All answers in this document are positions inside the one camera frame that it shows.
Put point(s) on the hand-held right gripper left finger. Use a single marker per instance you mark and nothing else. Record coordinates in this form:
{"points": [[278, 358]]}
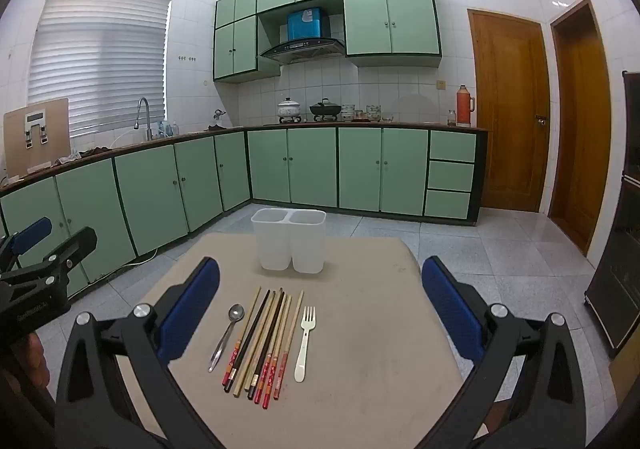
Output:
{"points": [[192, 314]]}

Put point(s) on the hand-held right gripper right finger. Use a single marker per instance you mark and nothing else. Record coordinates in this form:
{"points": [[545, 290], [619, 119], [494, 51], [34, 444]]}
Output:
{"points": [[452, 314]]}

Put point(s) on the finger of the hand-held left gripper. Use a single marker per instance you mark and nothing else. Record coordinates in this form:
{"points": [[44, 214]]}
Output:
{"points": [[75, 249], [31, 235]]}

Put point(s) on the metal spoon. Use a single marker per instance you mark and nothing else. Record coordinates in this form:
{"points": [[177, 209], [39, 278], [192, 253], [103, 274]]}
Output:
{"points": [[236, 313]]}

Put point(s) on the wooden chopstick red printed end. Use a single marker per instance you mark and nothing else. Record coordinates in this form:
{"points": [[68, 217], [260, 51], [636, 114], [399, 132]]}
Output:
{"points": [[235, 354], [265, 379], [281, 376], [270, 381]]}

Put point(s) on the row of chopsticks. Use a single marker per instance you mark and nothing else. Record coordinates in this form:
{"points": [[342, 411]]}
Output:
{"points": [[248, 339]]}

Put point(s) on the plain bamboo chopstick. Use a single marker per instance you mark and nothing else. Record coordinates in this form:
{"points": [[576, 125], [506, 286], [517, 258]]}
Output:
{"points": [[250, 359], [267, 329]]}

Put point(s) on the wooden chopsticks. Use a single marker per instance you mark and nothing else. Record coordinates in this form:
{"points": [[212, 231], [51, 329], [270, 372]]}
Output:
{"points": [[265, 354]]}

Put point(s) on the white two-compartment utensil holder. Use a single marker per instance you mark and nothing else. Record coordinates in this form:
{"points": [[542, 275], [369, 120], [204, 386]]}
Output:
{"points": [[272, 239]]}

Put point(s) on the white plastic fork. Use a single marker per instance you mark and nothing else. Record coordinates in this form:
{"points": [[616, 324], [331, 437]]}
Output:
{"points": [[301, 359]]}

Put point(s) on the person's left hand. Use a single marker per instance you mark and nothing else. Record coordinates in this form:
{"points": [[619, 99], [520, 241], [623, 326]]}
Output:
{"points": [[37, 354]]}

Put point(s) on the dark cloth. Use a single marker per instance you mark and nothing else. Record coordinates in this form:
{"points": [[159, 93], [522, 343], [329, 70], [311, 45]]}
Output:
{"points": [[97, 151]]}

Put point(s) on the metal kitchen faucet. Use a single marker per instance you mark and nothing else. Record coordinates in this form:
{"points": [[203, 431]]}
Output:
{"points": [[148, 124]]}

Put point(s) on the bottles beside sink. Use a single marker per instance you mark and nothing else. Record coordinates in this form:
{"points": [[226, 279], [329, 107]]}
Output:
{"points": [[167, 130]]}

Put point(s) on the dark wooden cabinet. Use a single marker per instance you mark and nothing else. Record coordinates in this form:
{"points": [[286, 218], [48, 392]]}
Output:
{"points": [[620, 279]]}

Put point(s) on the white window blind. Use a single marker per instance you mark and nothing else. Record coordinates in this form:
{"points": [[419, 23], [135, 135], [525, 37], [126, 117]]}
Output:
{"points": [[100, 59]]}

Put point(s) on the green lower kitchen cabinets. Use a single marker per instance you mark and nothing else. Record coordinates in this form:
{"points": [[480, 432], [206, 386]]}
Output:
{"points": [[310, 164]]}

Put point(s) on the green kitchen cabinets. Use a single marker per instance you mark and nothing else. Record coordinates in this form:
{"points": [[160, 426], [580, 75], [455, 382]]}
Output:
{"points": [[310, 164], [390, 24]]}

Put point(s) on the small kettle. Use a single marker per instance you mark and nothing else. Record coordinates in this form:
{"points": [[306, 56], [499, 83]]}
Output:
{"points": [[219, 119]]}

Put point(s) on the glass jar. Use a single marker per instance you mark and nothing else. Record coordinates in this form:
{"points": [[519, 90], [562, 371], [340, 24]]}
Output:
{"points": [[451, 119]]}

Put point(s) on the closed wooden door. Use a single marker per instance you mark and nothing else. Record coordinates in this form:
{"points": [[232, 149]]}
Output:
{"points": [[510, 119]]}

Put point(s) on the orange thermos flask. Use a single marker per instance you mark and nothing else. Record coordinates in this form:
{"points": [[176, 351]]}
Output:
{"points": [[465, 106]]}

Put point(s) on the stack of patterned bowls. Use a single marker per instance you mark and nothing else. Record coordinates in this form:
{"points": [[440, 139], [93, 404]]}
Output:
{"points": [[349, 113], [373, 113]]}

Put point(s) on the wooden door in recess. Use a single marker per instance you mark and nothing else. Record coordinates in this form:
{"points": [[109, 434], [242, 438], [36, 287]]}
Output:
{"points": [[582, 129]]}

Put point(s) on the white lidded pot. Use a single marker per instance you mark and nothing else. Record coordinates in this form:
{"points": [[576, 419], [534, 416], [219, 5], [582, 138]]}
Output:
{"points": [[289, 109]]}

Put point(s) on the black wok with lid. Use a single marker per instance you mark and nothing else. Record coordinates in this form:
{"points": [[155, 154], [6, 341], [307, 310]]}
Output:
{"points": [[325, 109]]}

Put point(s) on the black range hood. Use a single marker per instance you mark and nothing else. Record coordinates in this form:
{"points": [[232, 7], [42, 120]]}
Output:
{"points": [[300, 51]]}

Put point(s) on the green upper kitchen cabinets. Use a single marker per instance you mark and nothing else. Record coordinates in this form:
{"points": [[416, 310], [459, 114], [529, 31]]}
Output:
{"points": [[390, 24]]}

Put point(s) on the blue box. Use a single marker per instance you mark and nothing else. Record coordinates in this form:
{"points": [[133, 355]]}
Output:
{"points": [[307, 23]]}

